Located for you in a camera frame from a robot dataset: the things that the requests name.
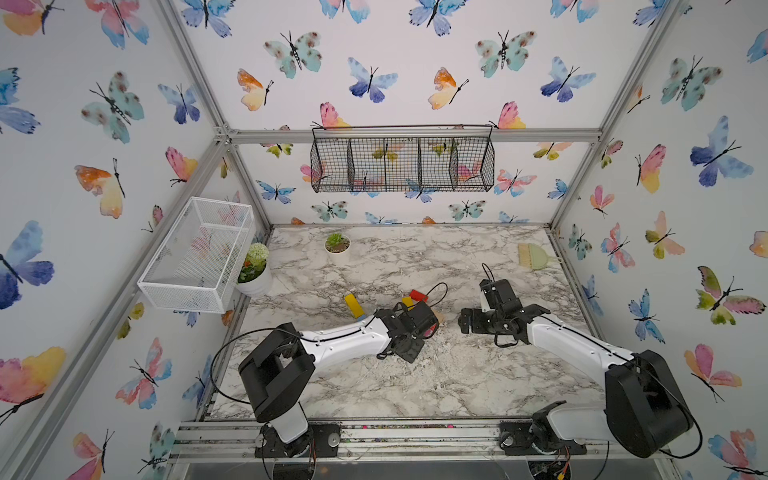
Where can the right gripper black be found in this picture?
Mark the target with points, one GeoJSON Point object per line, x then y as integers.
{"type": "Point", "coordinates": [475, 320]}

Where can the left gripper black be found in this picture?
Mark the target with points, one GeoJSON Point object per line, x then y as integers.
{"type": "Point", "coordinates": [412, 355]}

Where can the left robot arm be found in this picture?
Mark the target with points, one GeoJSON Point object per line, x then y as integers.
{"type": "Point", "coordinates": [276, 373]}

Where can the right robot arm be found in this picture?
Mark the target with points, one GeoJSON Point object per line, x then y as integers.
{"type": "Point", "coordinates": [643, 408]}

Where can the red block far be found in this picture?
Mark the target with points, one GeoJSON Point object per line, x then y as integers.
{"type": "Point", "coordinates": [417, 296]}

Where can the natural wood block upper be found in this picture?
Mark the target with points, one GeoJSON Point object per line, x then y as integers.
{"type": "Point", "coordinates": [440, 316]}

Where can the green hand brush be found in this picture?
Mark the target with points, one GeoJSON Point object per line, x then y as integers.
{"type": "Point", "coordinates": [534, 257]}

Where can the small potted succulent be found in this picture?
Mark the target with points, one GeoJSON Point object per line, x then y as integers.
{"type": "Point", "coordinates": [338, 247]}

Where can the white pot flowering plant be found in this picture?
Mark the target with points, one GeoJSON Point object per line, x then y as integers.
{"type": "Point", "coordinates": [255, 278]}

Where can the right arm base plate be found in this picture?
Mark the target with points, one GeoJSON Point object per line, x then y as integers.
{"type": "Point", "coordinates": [529, 437]}

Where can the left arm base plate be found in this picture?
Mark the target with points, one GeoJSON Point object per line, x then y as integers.
{"type": "Point", "coordinates": [321, 440]}

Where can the black wire wall basket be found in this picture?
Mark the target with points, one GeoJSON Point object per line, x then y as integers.
{"type": "Point", "coordinates": [388, 159]}

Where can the white mesh wall basket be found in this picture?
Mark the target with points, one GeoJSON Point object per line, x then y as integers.
{"type": "Point", "coordinates": [197, 263]}

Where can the aluminium front rail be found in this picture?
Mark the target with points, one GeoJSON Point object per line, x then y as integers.
{"type": "Point", "coordinates": [361, 440]}

